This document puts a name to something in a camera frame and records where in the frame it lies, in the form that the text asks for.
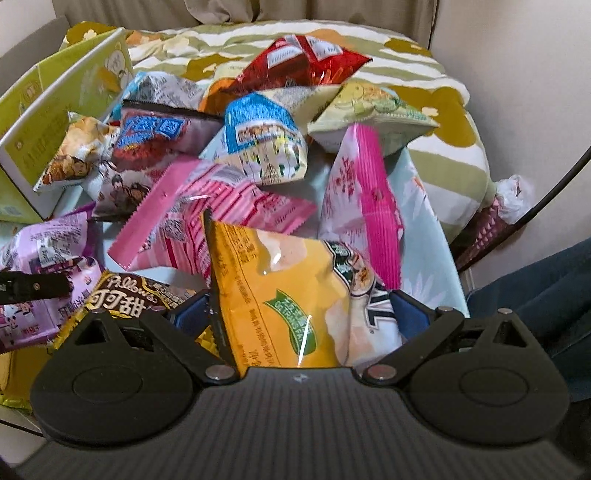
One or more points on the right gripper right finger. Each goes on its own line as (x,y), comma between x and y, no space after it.
(413,317)

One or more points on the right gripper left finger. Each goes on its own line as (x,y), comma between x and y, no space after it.
(191,316)

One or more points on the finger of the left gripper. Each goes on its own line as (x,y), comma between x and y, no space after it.
(19,287)

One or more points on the purple snack bag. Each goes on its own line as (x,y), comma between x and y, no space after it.
(47,271)

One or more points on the brown gold pillows snack bag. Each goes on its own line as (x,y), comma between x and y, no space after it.
(127,296)

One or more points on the yellow chips bag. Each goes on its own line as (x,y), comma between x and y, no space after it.
(283,301)

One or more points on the pink striped snack bag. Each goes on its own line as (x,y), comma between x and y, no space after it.
(167,229)

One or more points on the blue cream snack bag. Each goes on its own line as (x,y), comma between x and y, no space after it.
(266,151)

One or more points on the pale green snack bag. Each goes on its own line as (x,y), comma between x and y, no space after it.
(361,102)

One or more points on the cream orange snack bag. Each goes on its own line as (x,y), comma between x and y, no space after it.
(296,106)

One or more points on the light blue floral cloth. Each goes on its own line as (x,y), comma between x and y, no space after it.
(428,269)

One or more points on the pink white snack bag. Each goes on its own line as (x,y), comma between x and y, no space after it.
(359,207)

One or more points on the cartoon figures snack bag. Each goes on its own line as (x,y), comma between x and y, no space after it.
(117,194)

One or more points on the yellow white popcorn snack bag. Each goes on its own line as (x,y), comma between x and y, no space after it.
(87,142)

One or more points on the floral striped quilt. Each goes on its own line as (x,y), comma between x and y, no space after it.
(451,160)

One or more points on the dark red blue snack bag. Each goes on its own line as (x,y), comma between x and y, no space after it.
(150,132)

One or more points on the green cardboard box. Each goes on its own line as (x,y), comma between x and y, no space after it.
(86,78)

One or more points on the light blue white snack bag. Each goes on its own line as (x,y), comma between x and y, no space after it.
(161,88)

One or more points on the grey bed headboard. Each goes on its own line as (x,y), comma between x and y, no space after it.
(37,46)

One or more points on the beige curtain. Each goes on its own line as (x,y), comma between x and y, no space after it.
(415,19)

